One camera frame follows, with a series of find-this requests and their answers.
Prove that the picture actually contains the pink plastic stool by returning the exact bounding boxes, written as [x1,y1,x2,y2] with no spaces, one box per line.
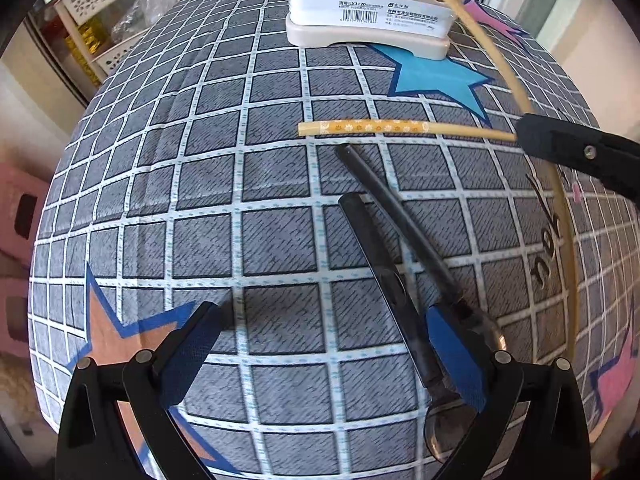
[0,162,52,262]
[0,279,37,363]

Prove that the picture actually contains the black spoon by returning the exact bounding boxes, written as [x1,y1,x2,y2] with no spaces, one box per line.
[337,192,482,467]
[335,143,507,357]

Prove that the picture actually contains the gold foil packet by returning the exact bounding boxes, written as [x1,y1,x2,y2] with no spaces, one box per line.
[64,17,104,87]

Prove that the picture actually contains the beige plastic utensil holder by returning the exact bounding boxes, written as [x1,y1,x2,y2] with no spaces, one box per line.
[282,0,473,61]

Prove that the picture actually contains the beige perforated storage trolley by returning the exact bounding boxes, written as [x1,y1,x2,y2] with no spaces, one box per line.
[54,0,187,77]

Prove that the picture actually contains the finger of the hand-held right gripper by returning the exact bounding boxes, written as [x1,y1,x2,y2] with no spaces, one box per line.
[515,113,640,197]

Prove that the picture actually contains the clear plastic bags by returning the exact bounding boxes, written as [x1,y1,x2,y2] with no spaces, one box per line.
[112,0,172,37]

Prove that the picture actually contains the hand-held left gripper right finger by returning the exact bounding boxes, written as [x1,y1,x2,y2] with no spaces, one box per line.
[425,305,591,480]

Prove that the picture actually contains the yellow flower-patterned chopstick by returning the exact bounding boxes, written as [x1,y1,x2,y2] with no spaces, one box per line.
[298,119,519,142]

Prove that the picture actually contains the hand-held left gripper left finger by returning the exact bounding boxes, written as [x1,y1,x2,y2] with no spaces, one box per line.
[55,301,224,480]

